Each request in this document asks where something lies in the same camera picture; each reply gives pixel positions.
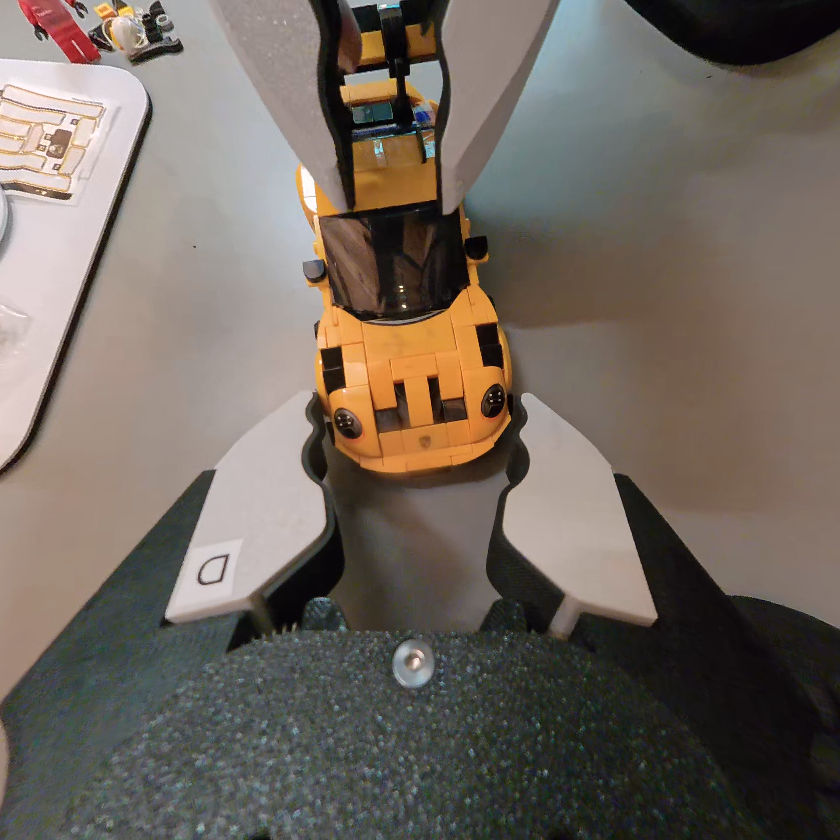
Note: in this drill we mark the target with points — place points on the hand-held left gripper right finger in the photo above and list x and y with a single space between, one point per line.
571 525

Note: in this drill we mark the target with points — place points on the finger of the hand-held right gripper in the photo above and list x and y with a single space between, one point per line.
282 65
492 79

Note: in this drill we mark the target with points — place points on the dark transparent lego windshield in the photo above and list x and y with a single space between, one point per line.
394 262

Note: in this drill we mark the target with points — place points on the white book stand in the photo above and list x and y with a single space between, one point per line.
59 262

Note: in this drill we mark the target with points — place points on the red lego minifigure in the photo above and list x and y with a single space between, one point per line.
62 29

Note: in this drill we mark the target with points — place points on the yellow black lego spoiler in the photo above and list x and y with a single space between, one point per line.
420 43

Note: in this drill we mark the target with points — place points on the yellow lego car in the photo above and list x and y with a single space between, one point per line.
407 367

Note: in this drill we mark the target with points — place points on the lego sticker sheet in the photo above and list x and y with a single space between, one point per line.
39 138

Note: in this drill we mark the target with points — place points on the yellow lego tile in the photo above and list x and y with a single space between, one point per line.
394 184

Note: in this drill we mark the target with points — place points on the person's right forearm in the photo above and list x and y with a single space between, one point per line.
735 26

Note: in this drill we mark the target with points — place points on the black lego bracket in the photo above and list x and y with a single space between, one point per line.
396 59

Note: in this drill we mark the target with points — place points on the white lego helmet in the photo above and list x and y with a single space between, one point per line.
127 33

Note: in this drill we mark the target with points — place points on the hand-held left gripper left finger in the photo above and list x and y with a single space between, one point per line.
256 518

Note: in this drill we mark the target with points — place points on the small orange lego piece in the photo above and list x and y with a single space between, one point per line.
108 9

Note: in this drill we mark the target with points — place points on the plastic bag of lego parts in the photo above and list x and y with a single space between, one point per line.
12 334

